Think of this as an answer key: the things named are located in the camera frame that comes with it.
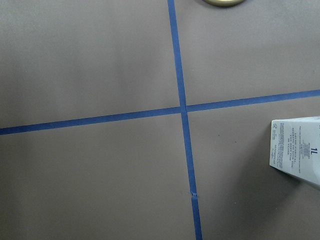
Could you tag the wooden mug tree stand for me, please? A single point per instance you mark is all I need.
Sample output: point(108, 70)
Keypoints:
point(224, 3)

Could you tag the blue white milk carton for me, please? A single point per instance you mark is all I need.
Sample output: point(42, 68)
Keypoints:
point(295, 148)

